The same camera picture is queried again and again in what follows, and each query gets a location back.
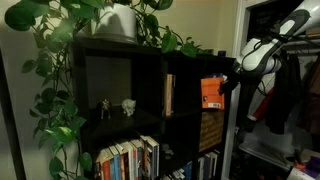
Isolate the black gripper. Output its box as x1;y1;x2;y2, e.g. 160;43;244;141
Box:
218;64;249;96

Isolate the tan upright book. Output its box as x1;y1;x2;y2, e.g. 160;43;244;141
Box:
163;73;176;118

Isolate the white tall book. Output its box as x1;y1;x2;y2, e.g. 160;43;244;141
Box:
209;150;220;178
197;156;205;180

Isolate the white closet shelf board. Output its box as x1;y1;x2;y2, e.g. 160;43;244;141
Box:
238;139;301;172

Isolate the dark navy book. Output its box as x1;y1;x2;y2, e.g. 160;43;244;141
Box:
203;153;212;180

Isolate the small blue book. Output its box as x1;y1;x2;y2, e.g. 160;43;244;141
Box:
182;161;194;180

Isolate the white low book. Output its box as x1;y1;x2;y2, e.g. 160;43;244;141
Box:
171;167;186;180

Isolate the dark brown spine book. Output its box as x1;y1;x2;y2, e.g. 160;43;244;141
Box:
142;139;150;179

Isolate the grey blue spine book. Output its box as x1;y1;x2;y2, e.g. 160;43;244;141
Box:
130;139;144;180

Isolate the white spine book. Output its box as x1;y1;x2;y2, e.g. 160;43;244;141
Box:
122;140;135;180

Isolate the orange thin spine book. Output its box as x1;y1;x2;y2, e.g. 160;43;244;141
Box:
114;142;127;180

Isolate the red spine book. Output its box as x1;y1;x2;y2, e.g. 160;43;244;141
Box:
96;148;113;180

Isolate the black hanging jacket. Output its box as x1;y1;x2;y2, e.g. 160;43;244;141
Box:
238;78;268;133

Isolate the white and red jacket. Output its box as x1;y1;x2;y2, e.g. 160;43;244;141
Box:
246;71;283;122

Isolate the woven storage basket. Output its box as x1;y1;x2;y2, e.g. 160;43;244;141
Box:
198;109;227;153

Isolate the black hanging coat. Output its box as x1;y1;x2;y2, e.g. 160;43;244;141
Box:
264;51;303;135

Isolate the black cube bookshelf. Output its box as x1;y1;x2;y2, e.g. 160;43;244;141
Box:
71;35;237;180

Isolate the brown hanging garment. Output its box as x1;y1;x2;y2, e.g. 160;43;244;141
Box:
296;58;320;134

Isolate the metal closet rod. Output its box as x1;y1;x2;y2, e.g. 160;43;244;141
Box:
281;33;320;54

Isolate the white elephant figurine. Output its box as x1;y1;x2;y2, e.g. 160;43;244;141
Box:
121;98;137;117

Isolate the small orange object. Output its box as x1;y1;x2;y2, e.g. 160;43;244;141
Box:
294;159;307;171

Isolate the white box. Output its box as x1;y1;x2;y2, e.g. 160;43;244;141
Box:
286;166;318;180

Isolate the purple object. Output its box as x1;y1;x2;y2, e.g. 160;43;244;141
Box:
305;155;320;174

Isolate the brass animal figurine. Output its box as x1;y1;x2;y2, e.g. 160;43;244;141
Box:
99;98;112;120

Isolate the white plant pot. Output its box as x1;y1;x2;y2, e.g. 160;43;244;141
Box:
90;2;138;45

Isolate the green pothos plant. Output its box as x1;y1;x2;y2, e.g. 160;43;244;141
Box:
3;0;214;180

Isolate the black slanted pole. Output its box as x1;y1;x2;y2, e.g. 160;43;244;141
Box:
0;49;27;180

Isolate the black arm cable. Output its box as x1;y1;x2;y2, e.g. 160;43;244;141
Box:
239;31;320;98

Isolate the white door frame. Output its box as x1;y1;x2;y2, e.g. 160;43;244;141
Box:
221;0;254;180

